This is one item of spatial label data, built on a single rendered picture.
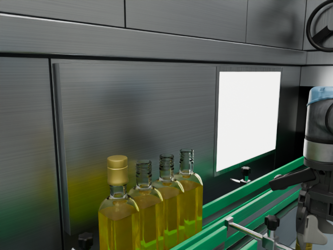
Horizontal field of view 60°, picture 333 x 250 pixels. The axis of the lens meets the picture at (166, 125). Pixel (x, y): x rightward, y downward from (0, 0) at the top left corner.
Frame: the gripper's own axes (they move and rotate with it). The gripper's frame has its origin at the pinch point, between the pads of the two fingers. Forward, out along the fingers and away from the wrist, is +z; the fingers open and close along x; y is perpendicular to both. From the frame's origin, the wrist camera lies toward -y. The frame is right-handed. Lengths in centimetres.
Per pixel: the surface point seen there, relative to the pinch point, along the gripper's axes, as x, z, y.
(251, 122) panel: 27.6, -20.4, -29.6
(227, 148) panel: 12.8, -14.0, -29.9
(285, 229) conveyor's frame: 18.1, 9.4, -11.4
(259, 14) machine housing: 34, -58, -32
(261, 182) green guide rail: 19.3, -2.8, -20.6
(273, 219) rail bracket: -11.7, -9.0, -2.5
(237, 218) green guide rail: -6.6, -3.1, -13.7
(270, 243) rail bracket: -12.3, -3.9, -2.4
